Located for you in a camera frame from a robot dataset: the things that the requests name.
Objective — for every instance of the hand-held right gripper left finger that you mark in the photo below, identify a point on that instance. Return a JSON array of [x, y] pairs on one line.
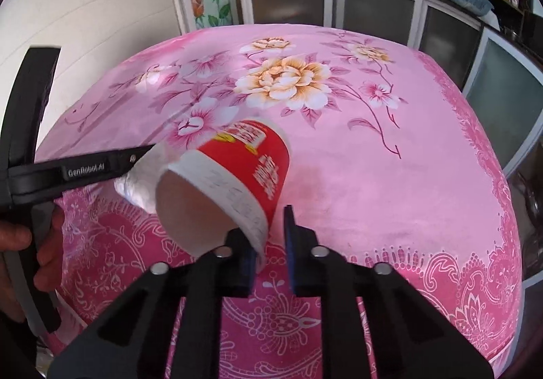
[[248, 273]]

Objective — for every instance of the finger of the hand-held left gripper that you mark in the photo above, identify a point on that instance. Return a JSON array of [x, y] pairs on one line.
[[131, 158]]

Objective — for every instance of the white open-shelf cabinet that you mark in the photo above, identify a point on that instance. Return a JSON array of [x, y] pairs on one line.
[[505, 90]]

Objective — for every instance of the pink floral bedsheet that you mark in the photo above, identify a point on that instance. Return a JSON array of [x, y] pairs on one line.
[[339, 149]]

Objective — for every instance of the steel cooking pot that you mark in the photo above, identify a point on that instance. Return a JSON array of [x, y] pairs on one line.
[[533, 196]]

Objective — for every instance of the white foam mesh net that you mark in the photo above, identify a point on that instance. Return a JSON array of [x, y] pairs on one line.
[[140, 188]]

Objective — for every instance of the person's left hand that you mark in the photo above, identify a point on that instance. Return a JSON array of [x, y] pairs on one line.
[[49, 251]]

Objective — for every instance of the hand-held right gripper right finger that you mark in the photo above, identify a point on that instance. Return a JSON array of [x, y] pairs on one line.
[[289, 243]]

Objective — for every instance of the white glass-door cabinet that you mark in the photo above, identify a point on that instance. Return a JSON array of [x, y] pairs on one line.
[[369, 1]]

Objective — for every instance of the red paper noodle cup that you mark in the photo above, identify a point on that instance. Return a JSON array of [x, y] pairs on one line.
[[254, 162]]

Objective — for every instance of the black countertop appliance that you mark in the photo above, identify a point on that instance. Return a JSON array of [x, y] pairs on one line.
[[533, 29]]

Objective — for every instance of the glass pot lid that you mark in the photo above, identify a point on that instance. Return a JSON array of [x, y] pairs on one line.
[[534, 253]]

